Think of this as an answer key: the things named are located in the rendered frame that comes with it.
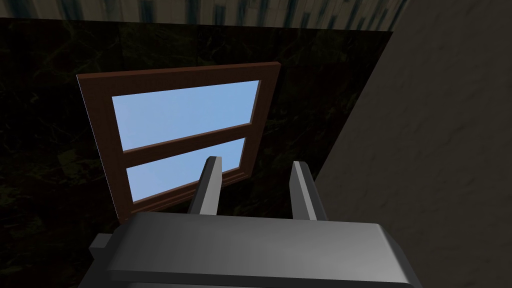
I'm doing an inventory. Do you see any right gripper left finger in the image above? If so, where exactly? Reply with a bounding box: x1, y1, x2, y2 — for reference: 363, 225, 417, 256
187, 155, 223, 216

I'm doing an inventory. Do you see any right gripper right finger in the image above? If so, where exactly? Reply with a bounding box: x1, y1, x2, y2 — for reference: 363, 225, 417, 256
290, 160, 329, 222

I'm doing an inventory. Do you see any brown framed window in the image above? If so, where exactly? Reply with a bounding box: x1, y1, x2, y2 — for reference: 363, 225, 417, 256
76, 61, 282, 226

